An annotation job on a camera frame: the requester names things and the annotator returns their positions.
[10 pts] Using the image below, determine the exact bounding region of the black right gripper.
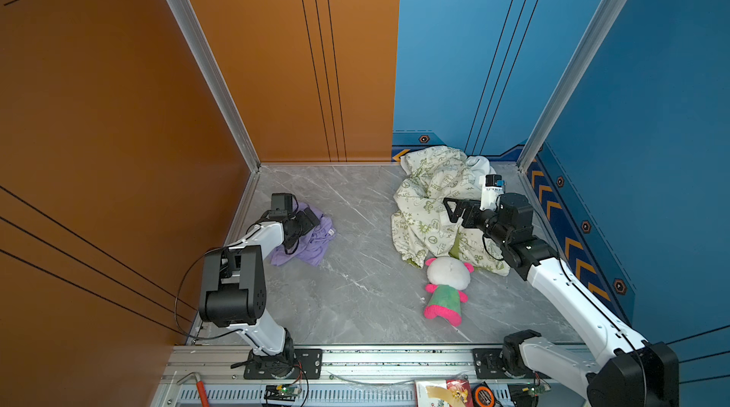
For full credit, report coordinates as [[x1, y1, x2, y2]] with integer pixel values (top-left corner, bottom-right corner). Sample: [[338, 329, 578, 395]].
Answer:
[[443, 197, 513, 247]]

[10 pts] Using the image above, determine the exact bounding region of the purple cloth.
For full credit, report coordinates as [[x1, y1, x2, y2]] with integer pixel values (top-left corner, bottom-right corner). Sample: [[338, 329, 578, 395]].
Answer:
[[269, 203, 336, 266]]

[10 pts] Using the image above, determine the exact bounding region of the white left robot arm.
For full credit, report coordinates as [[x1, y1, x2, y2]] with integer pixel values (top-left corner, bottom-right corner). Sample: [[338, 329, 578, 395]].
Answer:
[[199, 209, 322, 380]]

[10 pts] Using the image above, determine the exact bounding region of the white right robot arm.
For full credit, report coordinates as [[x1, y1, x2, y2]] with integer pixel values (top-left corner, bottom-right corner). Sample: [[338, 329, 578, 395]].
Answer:
[[443, 192, 680, 406]]

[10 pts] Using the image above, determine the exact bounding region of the white green floral cloth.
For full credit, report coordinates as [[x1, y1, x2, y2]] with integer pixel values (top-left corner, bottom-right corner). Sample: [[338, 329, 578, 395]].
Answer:
[[392, 146, 509, 276]]

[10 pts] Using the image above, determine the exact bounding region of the green cloth with symbols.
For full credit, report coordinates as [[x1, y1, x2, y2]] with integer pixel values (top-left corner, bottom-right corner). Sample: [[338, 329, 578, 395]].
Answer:
[[449, 232, 473, 264]]

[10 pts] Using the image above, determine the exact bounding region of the white pink plush toy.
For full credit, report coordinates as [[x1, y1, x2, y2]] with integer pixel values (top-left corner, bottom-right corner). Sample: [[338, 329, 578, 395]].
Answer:
[[423, 257, 475, 327]]

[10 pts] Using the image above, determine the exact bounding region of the green circuit board left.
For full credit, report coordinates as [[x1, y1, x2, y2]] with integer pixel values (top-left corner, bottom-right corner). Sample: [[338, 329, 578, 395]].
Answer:
[[262, 384, 305, 406]]

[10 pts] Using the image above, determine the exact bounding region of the green circuit board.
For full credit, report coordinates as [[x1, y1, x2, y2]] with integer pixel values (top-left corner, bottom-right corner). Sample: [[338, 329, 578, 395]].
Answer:
[[262, 384, 305, 406], [522, 380, 551, 399]]

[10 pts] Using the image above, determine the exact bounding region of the colourful card packet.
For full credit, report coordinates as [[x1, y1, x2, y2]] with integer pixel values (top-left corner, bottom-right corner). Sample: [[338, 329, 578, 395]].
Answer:
[[414, 380, 473, 407]]

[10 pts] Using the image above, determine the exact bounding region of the orange black tape measure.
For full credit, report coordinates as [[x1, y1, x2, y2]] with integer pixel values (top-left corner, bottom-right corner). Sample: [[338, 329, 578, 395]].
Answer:
[[471, 383, 496, 407]]

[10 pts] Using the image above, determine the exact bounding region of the green circuit board right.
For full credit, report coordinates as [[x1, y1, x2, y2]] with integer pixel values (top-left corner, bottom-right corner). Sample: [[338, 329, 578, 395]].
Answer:
[[522, 380, 551, 399]]

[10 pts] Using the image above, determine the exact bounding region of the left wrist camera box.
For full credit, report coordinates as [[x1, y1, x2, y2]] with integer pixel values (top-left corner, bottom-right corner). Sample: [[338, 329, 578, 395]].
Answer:
[[267, 192, 298, 222]]

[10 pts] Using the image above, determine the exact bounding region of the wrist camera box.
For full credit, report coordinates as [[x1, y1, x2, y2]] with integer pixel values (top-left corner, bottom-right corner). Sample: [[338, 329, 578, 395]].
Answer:
[[480, 173, 505, 211], [267, 192, 298, 222]]

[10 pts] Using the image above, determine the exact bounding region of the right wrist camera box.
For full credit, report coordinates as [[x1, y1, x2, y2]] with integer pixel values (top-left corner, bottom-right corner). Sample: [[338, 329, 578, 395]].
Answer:
[[480, 173, 505, 211]]

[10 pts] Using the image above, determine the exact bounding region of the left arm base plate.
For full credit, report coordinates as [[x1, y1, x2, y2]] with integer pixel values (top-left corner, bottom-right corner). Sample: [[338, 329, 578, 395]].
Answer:
[[243, 348, 322, 380]]

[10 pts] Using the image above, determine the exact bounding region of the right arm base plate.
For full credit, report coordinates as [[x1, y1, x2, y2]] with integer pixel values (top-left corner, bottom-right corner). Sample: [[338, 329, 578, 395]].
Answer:
[[471, 347, 534, 380]]

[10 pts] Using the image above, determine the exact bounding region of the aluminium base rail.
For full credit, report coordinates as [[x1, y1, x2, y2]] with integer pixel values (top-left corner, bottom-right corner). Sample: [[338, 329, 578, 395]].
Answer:
[[151, 344, 586, 406]]

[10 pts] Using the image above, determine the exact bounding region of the red handled tool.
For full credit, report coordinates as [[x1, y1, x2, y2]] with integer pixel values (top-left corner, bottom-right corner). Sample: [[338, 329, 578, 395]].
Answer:
[[176, 372, 210, 407]]

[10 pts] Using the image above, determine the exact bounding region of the aluminium corner post left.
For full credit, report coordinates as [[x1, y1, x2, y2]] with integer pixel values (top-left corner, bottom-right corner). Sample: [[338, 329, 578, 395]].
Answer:
[[165, 0, 260, 174]]

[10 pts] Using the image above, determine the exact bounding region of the aluminium corner post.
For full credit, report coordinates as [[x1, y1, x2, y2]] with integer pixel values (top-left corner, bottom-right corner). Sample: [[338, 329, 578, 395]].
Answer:
[[165, 0, 260, 174], [516, 0, 628, 173]]

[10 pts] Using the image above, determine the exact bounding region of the aluminium corner post right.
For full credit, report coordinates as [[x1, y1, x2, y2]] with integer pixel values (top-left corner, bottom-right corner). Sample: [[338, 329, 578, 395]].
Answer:
[[516, 0, 628, 173]]

